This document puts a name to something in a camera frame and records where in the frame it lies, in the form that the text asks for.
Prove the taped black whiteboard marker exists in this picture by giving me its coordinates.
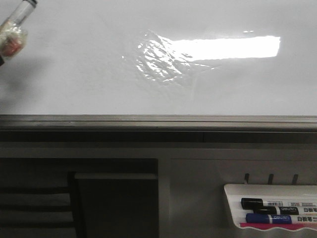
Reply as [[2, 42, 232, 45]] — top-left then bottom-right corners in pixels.
[[0, 0, 38, 66]]

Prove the white whiteboard surface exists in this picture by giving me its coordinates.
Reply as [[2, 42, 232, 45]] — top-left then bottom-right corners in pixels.
[[0, 0, 317, 116]]

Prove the black capped whiteboard marker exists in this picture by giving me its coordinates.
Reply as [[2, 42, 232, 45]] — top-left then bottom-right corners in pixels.
[[241, 198, 317, 210]]

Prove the blue capped whiteboard marker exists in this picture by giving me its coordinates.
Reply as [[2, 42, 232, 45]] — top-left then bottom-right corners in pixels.
[[246, 213, 317, 225]]

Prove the grey pegboard stand panel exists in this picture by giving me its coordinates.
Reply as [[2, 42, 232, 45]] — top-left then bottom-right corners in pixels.
[[158, 149, 317, 238]]

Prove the pink highlighter marker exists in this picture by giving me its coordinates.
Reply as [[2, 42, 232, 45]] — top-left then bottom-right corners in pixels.
[[240, 223, 317, 231]]

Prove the black slatted chair back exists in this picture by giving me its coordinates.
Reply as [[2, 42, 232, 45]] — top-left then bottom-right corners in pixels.
[[0, 172, 87, 238]]

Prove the white plastic marker tray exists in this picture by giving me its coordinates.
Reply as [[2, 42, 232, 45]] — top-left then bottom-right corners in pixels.
[[224, 184, 317, 238]]

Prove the grey whiteboard frame rail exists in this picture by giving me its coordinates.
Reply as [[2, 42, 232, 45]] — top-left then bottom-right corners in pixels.
[[0, 115, 317, 144]]

